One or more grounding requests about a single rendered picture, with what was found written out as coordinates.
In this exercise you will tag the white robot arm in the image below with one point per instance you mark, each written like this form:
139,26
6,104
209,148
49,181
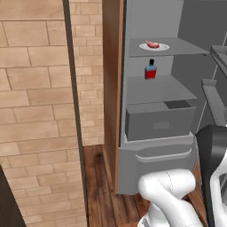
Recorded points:
165,192

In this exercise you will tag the grey fridge crisper drawer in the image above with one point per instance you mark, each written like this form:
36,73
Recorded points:
156,124

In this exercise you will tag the grey fridge shelf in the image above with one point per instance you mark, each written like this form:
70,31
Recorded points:
159,90
183,45

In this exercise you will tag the red raw steak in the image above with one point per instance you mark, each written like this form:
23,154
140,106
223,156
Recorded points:
152,44

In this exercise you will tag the grey fridge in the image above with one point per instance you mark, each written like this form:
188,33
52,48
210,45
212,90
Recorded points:
139,17

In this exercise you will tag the grey fridge door bin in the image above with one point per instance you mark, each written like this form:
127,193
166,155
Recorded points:
214,102
220,56

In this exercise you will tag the grey fridge door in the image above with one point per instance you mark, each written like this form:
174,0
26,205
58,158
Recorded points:
201,23

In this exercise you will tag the wooden cabinet side panel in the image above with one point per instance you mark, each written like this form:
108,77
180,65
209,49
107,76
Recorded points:
111,88

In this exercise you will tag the dark vertical trim strip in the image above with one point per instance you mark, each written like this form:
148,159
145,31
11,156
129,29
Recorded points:
74,103

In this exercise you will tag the red bottle with black cap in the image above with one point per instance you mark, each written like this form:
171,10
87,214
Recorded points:
150,72

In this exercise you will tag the grey freezer drawer front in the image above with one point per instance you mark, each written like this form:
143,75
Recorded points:
153,174

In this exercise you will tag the white plate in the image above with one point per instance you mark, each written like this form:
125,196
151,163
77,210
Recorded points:
164,47

